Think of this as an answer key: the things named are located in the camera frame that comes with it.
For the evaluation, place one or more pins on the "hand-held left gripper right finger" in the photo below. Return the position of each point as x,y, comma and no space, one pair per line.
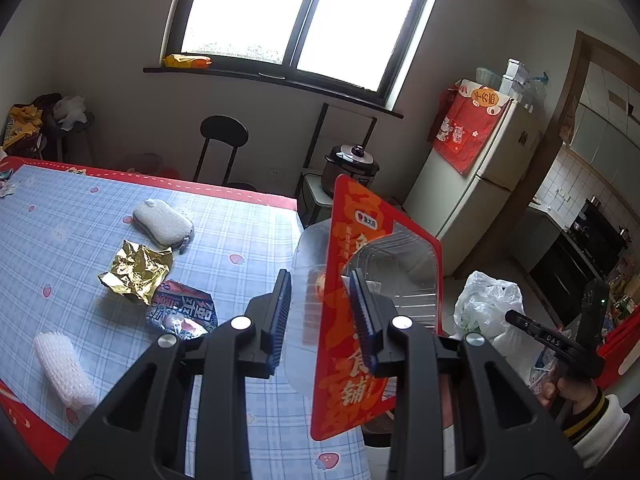
362,320

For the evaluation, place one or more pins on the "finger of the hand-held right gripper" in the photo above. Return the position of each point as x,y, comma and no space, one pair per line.
530,327

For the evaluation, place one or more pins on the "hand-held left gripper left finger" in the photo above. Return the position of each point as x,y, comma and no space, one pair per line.
280,320

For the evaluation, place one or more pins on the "white plastic bag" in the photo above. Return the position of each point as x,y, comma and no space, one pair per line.
487,300

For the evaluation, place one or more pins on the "red card clear plastic tray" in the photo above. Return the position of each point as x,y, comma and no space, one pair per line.
345,240

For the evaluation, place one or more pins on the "person's right forearm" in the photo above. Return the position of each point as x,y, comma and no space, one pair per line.
600,425

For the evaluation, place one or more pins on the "person's right hand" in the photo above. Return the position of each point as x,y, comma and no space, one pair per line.
575,390

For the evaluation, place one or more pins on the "red plastic thing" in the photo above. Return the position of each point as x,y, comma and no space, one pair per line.
622,350

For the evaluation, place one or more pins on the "colourful packet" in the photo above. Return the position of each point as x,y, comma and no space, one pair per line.
542,377

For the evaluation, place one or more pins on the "black kitchen stove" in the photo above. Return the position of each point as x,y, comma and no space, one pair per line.
575,265

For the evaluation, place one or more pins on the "grey kitchen counter cabinet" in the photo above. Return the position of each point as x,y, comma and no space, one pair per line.
532,240

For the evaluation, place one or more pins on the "blue snack wrapper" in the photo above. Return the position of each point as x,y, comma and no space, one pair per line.
175,305

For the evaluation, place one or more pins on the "cream refrigerator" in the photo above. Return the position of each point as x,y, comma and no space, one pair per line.
480,200

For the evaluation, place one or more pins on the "gold foil wrapper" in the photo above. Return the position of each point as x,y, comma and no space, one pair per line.
135,275

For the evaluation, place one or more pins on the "white foam pad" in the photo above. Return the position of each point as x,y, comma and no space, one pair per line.
162,222

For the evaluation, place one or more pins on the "black pressure cooker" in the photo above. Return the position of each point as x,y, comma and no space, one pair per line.
350,165

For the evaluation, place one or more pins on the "black round chair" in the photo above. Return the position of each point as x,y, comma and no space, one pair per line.
224,130

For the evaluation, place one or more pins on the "grey upper kitchen cabinets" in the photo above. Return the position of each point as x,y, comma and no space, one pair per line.
610,130

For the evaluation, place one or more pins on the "red printed cloth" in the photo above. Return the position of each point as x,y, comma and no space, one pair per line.
465,130

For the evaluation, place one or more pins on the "white foam net sleeve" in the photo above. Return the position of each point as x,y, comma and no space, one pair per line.
65,372

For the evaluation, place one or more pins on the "clear plastic bag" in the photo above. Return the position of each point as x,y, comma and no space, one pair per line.
534,91

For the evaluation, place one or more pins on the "black windowsill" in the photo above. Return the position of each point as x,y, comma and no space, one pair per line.
275,80

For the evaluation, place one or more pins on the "white container stack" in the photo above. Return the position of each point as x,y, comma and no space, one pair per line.
512,77

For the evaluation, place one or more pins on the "white bowl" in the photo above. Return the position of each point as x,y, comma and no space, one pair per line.
487,76

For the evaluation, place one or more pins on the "yellow snack packet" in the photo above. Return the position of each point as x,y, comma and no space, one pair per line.
187,61

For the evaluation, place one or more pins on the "stool with clothes pile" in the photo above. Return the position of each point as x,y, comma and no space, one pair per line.
70,135

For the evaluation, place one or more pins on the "white bin liner bag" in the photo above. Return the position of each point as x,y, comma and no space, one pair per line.
70,109

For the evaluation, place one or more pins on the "black framed window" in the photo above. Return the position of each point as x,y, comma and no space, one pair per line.
250,5

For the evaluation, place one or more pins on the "black frame white shelf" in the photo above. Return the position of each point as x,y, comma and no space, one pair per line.
312,195

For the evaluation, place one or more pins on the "wooden door frame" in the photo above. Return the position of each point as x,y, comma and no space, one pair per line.
560,125

